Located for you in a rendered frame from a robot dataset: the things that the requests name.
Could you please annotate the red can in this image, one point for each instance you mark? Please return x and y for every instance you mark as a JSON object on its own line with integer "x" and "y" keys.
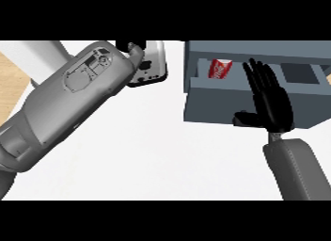
{"x": 219, "y": 69}

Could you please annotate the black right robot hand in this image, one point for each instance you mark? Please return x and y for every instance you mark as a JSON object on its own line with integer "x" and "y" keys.
{"x": 271, "y": 100}

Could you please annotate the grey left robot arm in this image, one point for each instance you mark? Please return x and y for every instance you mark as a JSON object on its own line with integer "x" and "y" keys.
{"x": 66, "y": 103}

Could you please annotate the grey drawer front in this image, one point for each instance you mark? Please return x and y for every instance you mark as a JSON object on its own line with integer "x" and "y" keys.
{"x": 215, "y": 105}

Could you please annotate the grey cabinet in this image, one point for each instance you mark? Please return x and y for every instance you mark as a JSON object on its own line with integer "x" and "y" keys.
{"x": 284, "y": 50}

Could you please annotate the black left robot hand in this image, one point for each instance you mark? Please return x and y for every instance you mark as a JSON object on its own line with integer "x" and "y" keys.
{"x": 125, "y": 44}

